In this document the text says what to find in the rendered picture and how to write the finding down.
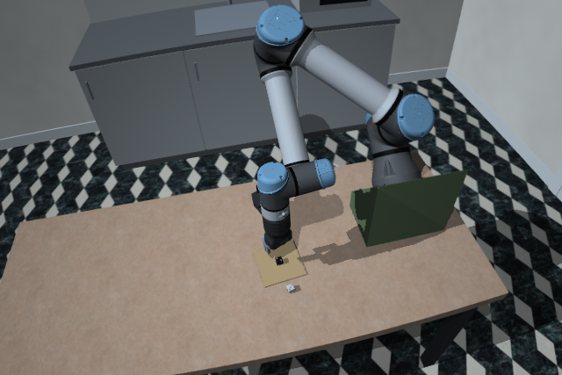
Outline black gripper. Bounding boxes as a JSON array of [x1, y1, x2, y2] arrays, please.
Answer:
[[251, 185, 292, 254]]

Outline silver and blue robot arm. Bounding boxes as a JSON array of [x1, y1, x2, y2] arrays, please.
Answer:
[[253, 4, 435, 212]]

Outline tan flat mat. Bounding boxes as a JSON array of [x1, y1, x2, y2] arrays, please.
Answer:
[[253, 240, 307, 287]]

